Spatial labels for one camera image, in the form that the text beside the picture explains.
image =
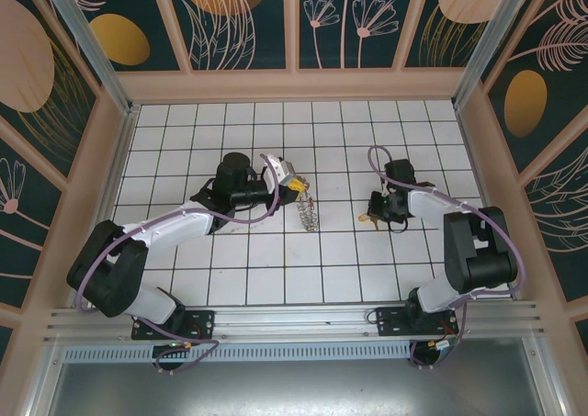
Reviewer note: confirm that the metal plate with keyrings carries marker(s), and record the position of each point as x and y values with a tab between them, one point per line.
308	218

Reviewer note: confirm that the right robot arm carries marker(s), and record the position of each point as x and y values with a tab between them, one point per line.
478	250

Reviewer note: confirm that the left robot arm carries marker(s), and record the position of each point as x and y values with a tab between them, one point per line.
105	269

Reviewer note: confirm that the small power connector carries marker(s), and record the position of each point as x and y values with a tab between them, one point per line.
180	345
442	344

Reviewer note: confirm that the grey metal sheet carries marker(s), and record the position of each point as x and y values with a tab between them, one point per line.
294	388

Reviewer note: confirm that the aluminium table edge rail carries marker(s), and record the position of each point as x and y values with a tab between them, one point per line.
121	156
472	159

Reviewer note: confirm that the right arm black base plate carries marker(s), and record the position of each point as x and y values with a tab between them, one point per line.
390	319

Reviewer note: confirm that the wide aluminium mounting rail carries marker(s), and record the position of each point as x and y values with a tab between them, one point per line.
294	320

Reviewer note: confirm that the wall panel golden oval feathers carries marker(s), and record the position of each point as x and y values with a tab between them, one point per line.
526	104

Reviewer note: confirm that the wall panel with flower outlines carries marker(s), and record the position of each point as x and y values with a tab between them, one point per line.
331	44

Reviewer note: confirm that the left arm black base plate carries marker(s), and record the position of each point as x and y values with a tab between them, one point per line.
202	324

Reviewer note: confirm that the aluminium corner post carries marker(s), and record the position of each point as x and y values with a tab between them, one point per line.
92	44
487	35

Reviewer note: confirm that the wall panel with feather outlines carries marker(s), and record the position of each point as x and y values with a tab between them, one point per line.
560	223

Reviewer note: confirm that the wall panel with golden oval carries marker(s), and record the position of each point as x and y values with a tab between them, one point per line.
119	39

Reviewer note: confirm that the wall panel with single flower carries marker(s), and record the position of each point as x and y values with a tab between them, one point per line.
18	232

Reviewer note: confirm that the wall panel with large pink circle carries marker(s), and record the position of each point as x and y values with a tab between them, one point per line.
23	58

